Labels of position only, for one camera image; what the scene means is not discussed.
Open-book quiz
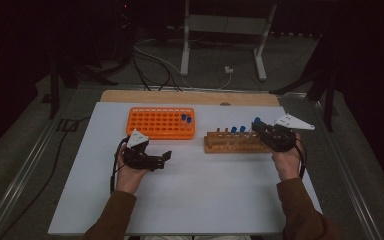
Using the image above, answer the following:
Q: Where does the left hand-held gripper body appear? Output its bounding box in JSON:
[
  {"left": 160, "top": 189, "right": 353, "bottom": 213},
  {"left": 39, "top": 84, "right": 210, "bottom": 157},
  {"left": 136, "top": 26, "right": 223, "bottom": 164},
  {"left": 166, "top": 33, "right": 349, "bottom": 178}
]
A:
[{"left": 123, "top": 129, "right": 166, "bottom": 172}]

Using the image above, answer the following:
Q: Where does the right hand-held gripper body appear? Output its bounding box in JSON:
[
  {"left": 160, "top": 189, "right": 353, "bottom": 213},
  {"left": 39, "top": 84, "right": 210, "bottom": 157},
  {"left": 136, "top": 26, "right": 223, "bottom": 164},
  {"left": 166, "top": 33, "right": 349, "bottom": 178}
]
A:
[{"left": 260, "top": 113, "right": 316, "bottom": 153}]

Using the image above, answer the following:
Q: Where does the orange plastic test tube rack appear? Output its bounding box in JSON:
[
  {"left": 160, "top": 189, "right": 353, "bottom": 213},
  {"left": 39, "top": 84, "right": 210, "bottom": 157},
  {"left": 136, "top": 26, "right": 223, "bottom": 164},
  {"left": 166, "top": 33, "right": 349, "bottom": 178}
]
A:
[{"left": 125, "top": 106, "right": 196, "bottom": 140}]

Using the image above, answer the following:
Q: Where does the wooden test tube rack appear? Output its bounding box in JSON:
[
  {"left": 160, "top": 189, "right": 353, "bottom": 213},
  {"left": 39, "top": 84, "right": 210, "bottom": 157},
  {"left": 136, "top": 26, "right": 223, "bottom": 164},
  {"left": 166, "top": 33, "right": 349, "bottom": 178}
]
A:
[{"left": 203, "top": 127, "right": 271, "bottom": 155}]

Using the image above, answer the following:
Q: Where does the person's right hand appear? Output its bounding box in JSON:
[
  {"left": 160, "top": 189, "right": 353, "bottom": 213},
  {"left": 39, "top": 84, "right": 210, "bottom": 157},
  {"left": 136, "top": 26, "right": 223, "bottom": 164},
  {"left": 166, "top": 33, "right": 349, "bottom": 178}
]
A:
[{"left": 271, "top": 133, "right": 303, "bottom": 183}]

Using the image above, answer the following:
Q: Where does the person's left hand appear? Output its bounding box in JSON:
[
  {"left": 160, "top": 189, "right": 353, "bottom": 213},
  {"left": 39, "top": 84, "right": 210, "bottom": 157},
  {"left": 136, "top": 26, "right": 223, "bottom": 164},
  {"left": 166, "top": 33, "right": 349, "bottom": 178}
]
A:
[{"left": 115, "top": 146, "right": 150, "bottom": 195}]

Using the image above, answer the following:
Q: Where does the white table board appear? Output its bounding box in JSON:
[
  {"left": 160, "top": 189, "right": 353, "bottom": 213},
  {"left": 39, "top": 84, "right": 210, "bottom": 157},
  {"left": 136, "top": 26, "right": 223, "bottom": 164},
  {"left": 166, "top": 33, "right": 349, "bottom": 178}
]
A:
[{"left": 47, "top": 101, "right": 330, "bottom": 236}]

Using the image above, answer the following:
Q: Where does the black tripod stand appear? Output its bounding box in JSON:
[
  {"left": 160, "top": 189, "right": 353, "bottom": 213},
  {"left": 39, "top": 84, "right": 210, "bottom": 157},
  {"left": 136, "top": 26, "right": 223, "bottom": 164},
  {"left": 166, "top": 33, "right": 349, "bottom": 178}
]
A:
[
  {"left": 48, "top": 54, "right": 119, "bottom": 120},
  {"left": 269, "top": 49, "right": 338, "bottom": 133}
]

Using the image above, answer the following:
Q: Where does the white metal stand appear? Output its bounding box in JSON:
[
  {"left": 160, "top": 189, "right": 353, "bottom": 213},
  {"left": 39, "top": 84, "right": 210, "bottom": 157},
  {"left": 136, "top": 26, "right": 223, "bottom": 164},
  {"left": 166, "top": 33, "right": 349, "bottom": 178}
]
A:
[{"left": 179, "top": 0, "right": 278, "bottom": 82}]

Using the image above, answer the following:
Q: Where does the dark equipment rack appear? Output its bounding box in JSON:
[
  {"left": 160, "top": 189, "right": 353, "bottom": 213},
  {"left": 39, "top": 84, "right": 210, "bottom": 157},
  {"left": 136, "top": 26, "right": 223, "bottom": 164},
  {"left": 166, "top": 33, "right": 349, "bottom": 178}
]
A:
[{"left": 113, "top": 0, "right": 138, "bottom": 64}]

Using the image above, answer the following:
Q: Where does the right hand-held gripper black cable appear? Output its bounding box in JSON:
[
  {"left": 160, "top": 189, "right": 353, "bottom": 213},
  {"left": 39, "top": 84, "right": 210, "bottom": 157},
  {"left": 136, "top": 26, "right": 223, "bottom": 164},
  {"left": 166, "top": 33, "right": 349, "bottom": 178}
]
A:
[{"left": 294, "top": 138, "right": 308, "bottom": 180}]

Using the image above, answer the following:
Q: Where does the hand-held gripper black cable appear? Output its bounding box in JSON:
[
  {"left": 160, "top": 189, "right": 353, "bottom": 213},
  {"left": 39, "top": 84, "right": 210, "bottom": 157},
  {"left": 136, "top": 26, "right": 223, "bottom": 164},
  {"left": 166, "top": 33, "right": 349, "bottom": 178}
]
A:
[
  {"left": 294, "top": 138, "right": 308, "bottom": 180},
  {"left": 109, "top": 135, "right": 131, "bottom": 194}
]

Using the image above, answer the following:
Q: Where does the left hand-held gripper black cable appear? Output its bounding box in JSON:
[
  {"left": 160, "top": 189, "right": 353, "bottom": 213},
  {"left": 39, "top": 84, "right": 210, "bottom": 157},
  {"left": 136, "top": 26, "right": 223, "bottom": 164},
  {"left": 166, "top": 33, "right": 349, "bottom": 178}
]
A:
[{"left": 109, "top": 135, "right": 131, "bottom": 194}]

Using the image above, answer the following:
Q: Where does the white plug cable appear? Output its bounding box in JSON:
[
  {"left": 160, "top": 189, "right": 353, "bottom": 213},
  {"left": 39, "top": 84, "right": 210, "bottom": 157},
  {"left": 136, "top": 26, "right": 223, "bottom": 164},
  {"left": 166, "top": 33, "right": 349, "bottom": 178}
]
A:
[{"left": 217, "top": 72, "right": 233, "bottom": 90}]

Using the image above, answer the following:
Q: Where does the black floor cable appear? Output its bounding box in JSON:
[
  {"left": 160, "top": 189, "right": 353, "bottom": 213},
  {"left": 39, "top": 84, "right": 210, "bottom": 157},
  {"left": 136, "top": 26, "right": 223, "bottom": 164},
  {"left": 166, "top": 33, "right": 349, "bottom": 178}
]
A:
[
  {"left": 133, "top": 49, "right": 183, "bottom": 92},
  {"left": 131, "top": 53, "right": 152, "bottom": 92},
  {"left": 0, "top": 115, "right": 92, "bottom": 240}
]

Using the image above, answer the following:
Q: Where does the metal floor rail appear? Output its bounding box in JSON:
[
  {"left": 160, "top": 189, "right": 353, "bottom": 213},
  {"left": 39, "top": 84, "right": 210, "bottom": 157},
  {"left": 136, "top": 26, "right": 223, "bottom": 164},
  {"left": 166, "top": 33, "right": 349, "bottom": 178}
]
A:
[
  {"left": 0, "top": 87, "right": 81, "bottom": 240},
  {"left": 309, "top": 99, "right": 384, "bottom": 240}
]

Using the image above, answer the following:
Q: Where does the long white floor cable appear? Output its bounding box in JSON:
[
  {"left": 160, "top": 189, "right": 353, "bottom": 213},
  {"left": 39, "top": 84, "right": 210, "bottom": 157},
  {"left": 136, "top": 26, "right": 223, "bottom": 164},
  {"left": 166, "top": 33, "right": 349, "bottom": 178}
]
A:
[{"left": 133, "top": 39, "right": 194, "bottom": 89}]

